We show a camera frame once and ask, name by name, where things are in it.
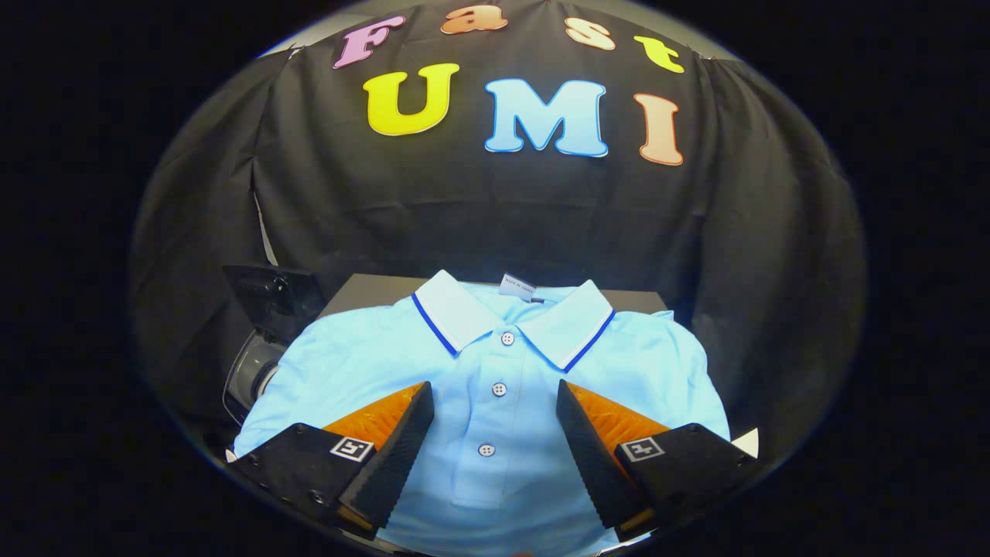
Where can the beige cabinet with dark top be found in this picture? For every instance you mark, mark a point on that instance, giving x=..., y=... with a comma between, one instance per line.
x=371, y=292

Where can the dark grey washing machine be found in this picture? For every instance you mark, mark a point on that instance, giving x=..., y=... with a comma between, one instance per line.
x=251, y=371

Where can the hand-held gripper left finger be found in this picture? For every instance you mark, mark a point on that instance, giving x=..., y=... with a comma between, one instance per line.
x=390, y=460

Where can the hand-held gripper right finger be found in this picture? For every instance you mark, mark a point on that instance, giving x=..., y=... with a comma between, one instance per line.
x=592, y=460

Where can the black backdrop cloth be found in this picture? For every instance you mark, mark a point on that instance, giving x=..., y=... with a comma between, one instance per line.
x=479, y=209

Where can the light blue polo shirt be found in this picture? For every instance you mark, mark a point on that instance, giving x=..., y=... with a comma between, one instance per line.
x=495, y=363

